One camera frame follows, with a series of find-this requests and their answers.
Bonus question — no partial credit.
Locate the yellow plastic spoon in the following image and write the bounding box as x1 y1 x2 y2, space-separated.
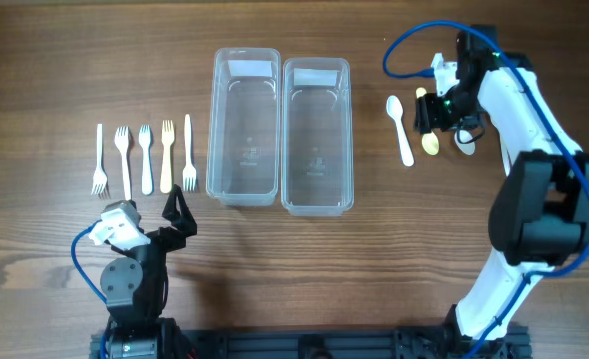
415 87 439 156

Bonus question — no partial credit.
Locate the white slim plastic spoon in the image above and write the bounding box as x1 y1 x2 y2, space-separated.
454 129 475 156

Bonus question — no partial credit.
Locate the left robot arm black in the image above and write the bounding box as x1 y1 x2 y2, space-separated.
90 185 198 359

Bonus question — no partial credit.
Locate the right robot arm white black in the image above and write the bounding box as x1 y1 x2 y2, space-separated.
414 24 589 358

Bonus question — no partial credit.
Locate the white fork nearest container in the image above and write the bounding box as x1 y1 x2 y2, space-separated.
182 114 197 192

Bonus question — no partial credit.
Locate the left clear plastic container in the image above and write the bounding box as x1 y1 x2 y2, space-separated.
206 48 281 206

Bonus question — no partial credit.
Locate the clear plastic container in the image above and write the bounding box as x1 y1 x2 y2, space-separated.
206 48 281 206
281 57 354 217

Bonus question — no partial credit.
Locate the right clear plastic container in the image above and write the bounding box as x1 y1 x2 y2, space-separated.
281 57 354 217

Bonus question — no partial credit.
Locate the yellow plastic fork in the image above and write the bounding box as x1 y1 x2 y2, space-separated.
160 120 175 193

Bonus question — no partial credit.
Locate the light blue plastic fork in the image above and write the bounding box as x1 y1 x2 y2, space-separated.
138 124 153 195

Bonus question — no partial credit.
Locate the white plastic fork far left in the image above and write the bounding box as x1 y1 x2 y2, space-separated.
91 124 108 195

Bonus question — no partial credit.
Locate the white fork tines up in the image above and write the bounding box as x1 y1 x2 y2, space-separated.
114 126 132 200

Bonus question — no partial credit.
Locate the left blue cable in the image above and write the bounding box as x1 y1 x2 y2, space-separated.
70 221 109 305

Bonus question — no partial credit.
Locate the blue cable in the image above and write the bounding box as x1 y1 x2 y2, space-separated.
382 20 589 359
70 221 109 305

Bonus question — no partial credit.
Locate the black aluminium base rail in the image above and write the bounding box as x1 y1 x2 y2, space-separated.
89 324 530 359

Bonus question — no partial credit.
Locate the right blue cable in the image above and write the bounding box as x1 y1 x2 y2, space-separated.
382 20 589 359

